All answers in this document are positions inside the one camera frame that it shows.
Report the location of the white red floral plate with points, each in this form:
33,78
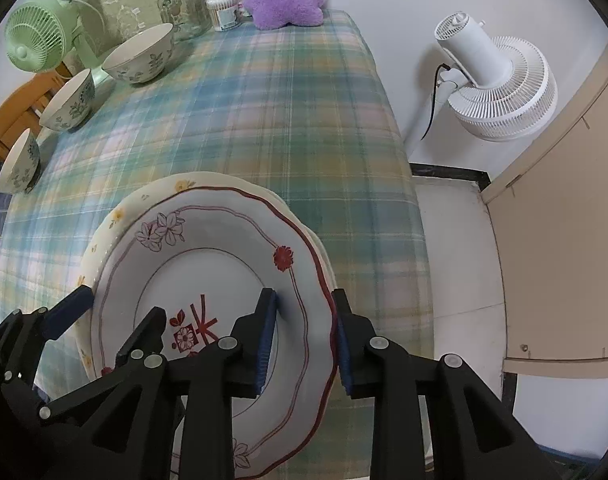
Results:
219,250

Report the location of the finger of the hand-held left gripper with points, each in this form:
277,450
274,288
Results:
69,310
146,332

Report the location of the white standing fan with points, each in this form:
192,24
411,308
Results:
504,85

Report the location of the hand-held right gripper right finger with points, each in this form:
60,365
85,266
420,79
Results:
345,360

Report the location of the green desk fan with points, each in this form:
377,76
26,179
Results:
36,35

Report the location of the wooden chair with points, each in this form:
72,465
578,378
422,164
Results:
14,115

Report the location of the cotton swab container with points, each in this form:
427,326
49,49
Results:
224,10

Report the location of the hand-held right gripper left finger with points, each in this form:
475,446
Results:
266,340

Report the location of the large yellow floral plate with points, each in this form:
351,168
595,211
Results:
129,205

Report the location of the glass jar with dark lid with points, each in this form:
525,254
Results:
184,7

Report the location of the grey floral ceramic bowl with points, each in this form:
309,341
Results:
19,165
69,102
139,57

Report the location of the plaid tablecloth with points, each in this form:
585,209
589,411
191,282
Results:
284,110

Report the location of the beige door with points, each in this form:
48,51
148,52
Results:
569,235

